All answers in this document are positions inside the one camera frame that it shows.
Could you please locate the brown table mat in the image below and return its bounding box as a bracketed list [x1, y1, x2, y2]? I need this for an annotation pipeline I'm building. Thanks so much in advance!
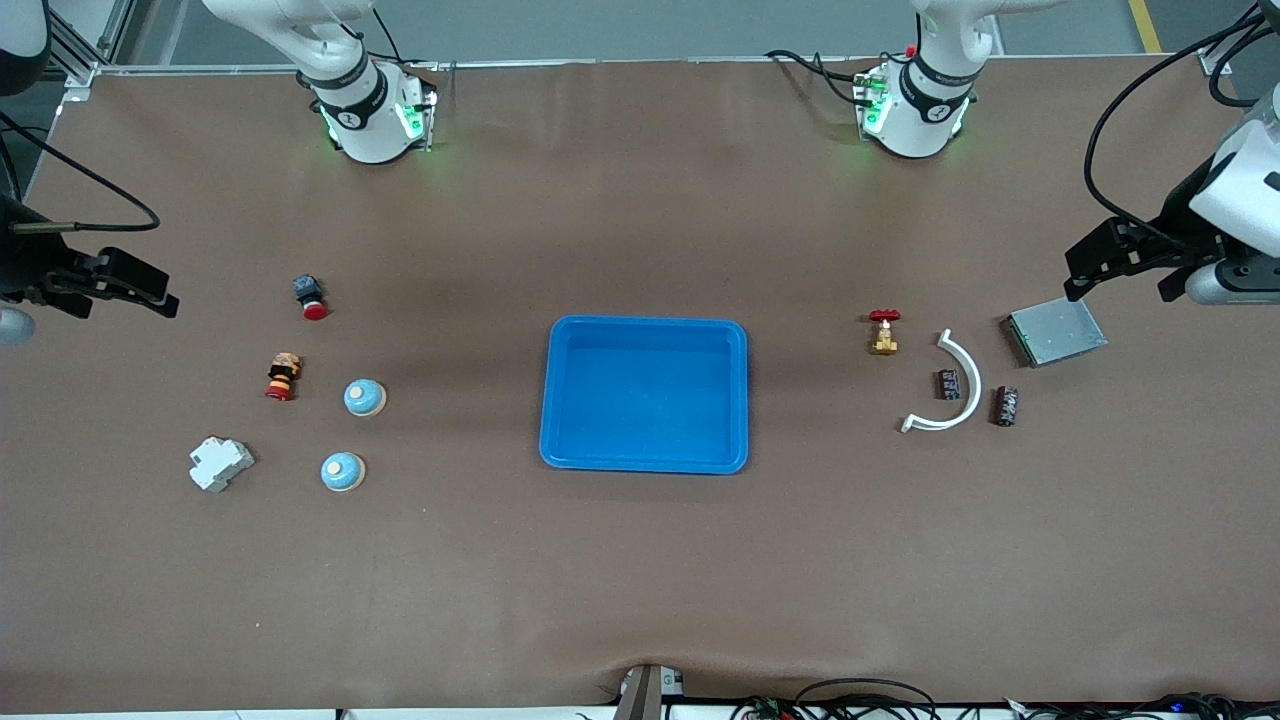
[0, 55, 1280, 713]

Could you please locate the black base cable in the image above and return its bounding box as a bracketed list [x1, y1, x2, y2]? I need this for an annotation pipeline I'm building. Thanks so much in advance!
[765, 48, 871, 109]
[372, 8, 441, 73]

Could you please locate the white circuit breaker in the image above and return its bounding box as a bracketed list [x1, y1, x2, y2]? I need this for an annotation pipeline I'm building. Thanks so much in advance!
[188, 436, 256, 493]

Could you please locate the black right base cable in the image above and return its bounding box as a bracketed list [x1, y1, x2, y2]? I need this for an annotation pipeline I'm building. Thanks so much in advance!
[372, 8, 441, 73]

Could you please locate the black left base cable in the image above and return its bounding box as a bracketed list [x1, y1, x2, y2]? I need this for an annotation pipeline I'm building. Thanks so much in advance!
[765, 48, 871, 109]

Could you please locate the black looped cable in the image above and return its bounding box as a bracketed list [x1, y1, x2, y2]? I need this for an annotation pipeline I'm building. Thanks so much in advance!
[795, 678, 938, 720]

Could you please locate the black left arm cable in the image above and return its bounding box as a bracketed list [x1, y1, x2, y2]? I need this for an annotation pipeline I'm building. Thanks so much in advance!
[1083, 0, 1280, 241]

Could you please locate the grey metal table clamp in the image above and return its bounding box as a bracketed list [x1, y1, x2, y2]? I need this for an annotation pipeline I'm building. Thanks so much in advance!
[612, 663, 687, 720]

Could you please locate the black cable bundle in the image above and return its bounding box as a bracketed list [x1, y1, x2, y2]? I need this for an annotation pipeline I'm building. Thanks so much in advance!
[1005, 692, 1280, 720]

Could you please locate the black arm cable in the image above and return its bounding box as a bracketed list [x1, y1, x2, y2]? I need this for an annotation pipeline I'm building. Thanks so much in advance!
[0, 112, 162, 233]
[1083, 0, 1280, 241]

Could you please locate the white curved plastic clip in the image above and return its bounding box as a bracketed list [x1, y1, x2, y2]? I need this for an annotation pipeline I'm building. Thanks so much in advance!
[901, 329, 983, 434]

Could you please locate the blue plastic tray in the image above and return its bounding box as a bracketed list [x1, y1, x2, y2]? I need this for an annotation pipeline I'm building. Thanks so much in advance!
[539, 316, 750, 475]

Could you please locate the red emergency button orange base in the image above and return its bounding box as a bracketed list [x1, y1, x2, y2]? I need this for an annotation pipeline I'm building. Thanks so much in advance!
[264, 352, 303, 402]

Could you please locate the grey metal box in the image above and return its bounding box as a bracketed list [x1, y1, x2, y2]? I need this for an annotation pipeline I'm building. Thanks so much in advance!
[1001, 293, 1109, 369]

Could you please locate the aluminium frame profile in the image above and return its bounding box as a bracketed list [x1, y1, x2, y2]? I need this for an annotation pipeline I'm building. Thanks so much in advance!
[62, 0, 138, 106]
[1200, 0, 1280, 77]

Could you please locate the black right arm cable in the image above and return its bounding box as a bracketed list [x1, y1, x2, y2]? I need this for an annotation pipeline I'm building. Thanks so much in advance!
[0, 112, 162, 233]

